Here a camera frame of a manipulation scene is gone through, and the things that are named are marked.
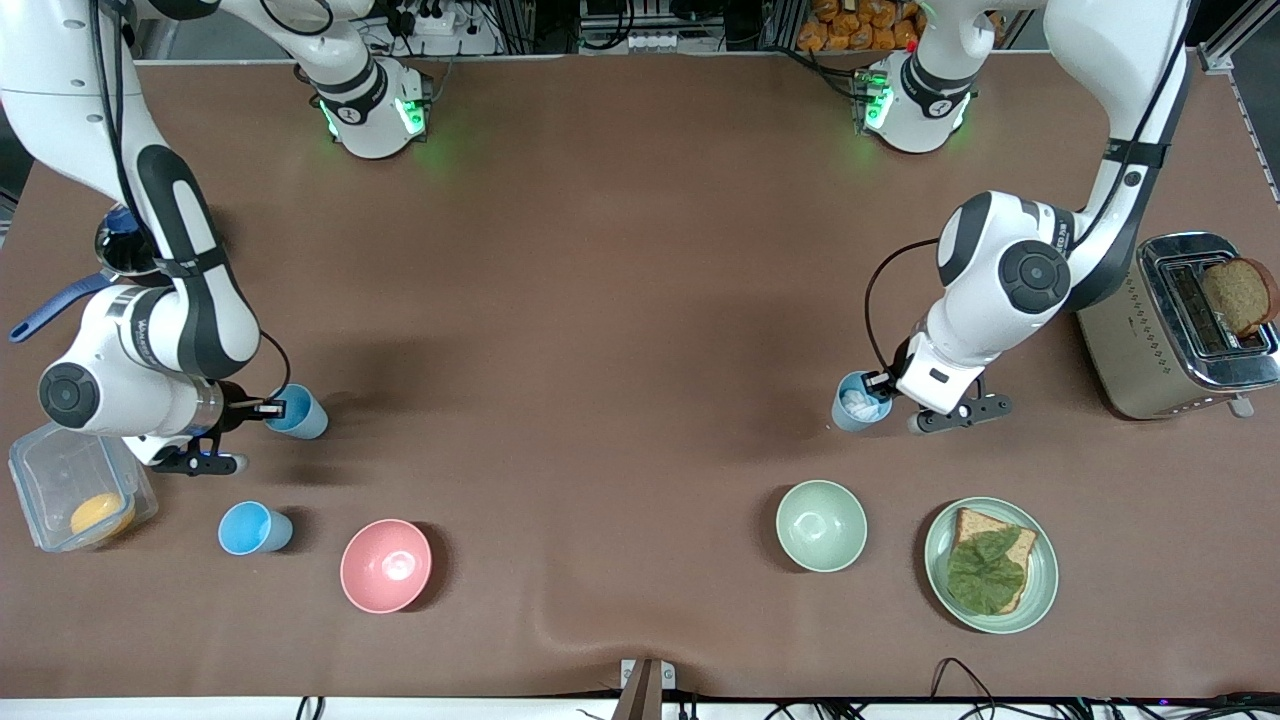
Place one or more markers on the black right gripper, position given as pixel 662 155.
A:
pixel 234 404

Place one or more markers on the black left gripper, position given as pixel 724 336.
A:
pixel 901 360

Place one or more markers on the blue plastic cup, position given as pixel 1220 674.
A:
pixel 255 528
pixel 303 415
pixel 852 408

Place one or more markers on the green ceramic bowl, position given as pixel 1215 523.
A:
pixel 822 526

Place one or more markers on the brown bread slice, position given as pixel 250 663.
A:
pixel 975 522

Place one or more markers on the orange fruit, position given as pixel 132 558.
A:
pixel 103 516

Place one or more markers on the pink plastic bowl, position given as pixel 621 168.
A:
pixel 386 566

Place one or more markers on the clear blue-rimmed plastic container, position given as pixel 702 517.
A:
pixel 60 470

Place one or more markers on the glass lid with blue knob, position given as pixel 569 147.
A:
pixel 120 250

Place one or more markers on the green lettuce leaf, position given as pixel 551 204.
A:
pixel 985 575

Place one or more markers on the silver metal toaster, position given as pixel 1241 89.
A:
pixel 1130 350

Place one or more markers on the green ceramic plate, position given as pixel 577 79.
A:
pixel 1040 590

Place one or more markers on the bag of orange bread rolls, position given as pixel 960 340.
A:
pixel 860 25

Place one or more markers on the dark toast slice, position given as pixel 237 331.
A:
pixel 1240 295

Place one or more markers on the white power strip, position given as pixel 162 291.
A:
pixel 430 18
pixel 650 40

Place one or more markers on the grey metal clamp bracket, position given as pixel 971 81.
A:
pixel 645 690

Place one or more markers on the aluminium frame profile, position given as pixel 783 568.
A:
pixel 1235 40

